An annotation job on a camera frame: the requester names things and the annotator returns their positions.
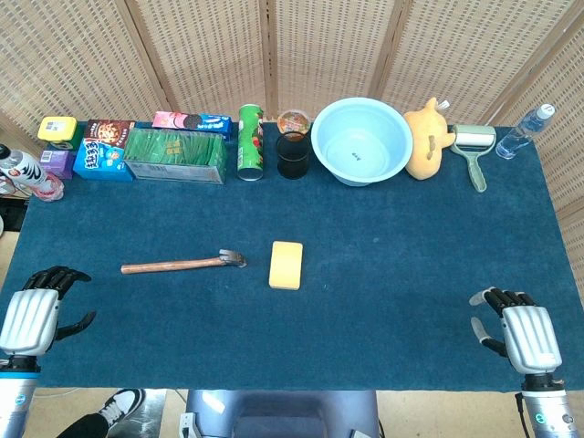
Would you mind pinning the green chips can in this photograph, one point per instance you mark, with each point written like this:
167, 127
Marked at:
251, 143

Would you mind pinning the robot base body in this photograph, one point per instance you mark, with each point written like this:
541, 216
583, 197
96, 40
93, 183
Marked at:
283, 413

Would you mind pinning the blue snack box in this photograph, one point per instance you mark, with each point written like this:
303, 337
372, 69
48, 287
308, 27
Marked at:
100, 159

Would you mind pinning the black mesh pen cup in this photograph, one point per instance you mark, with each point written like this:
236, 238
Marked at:
292, 157

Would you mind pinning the black and white sneaker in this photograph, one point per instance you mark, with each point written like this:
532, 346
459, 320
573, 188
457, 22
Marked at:
119, 406

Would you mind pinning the light blue plastic basin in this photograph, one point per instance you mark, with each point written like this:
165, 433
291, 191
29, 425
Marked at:
362, 141

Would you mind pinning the instant noodle cup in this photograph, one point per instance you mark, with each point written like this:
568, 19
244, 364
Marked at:
294, 121

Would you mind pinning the yellow sponge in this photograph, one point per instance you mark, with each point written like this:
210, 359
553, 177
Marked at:
286, 265

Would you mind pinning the box of green packets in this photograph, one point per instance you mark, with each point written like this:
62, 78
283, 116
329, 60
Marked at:
175, 155

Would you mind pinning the green lint roller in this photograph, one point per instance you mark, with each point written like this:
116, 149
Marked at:
474, 150

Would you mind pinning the purple small box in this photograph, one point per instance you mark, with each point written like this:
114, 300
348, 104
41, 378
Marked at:
57, 163

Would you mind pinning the yellow lidded container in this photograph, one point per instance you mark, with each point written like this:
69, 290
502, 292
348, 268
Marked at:
57, 128

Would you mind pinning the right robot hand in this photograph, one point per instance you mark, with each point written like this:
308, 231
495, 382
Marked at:
527, 330

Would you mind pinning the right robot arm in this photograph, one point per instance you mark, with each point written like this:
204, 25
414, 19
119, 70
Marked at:
545, 406

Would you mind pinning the folding woven screen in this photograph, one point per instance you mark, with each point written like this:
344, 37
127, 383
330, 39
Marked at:
292, 59

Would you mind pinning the pink and blue cookie box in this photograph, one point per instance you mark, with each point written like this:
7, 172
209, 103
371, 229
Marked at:
191, 122

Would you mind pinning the clear water bottle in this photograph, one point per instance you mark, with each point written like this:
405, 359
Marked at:
520, 134

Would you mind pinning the blue table cloth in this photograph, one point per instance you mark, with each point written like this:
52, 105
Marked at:
292, 283

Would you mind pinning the yellow plush toy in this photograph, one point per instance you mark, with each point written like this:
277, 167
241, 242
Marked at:
424, 146

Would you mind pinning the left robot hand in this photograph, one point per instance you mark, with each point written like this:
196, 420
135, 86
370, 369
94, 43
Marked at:
27, 319

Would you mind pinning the white drink bottle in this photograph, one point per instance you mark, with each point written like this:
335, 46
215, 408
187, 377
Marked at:
27, 173

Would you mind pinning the brown pizza print box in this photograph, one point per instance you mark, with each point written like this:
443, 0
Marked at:
109, 132

